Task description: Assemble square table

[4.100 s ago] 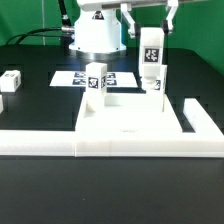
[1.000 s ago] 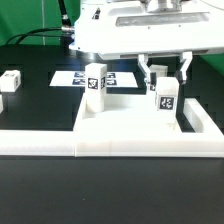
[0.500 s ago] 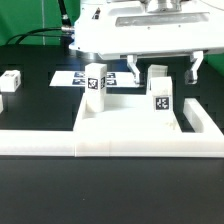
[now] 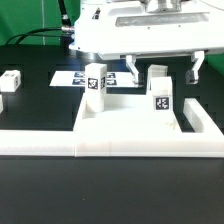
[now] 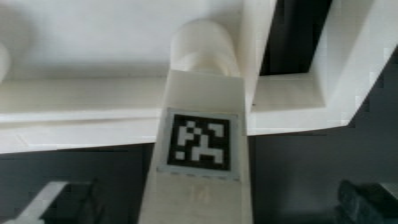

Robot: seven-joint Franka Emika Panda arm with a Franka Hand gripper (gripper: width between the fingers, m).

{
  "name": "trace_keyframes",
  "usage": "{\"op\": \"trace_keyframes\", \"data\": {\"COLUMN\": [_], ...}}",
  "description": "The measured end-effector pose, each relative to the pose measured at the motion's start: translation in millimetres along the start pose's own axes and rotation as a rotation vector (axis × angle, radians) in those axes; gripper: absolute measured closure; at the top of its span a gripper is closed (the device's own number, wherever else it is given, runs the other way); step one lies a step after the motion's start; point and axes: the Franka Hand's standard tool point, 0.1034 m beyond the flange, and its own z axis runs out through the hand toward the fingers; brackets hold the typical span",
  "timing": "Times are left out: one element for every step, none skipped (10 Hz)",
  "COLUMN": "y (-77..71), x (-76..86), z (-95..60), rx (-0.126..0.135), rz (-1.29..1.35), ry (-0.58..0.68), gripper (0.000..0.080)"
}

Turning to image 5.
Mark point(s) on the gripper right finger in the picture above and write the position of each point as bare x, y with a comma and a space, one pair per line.
369, 203

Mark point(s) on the white L-shaped obstacle fence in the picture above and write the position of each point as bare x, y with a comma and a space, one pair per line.
303, 101

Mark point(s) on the white square table top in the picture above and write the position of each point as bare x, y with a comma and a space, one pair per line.
86, 51

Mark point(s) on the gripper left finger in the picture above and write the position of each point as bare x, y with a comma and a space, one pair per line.
67, 204

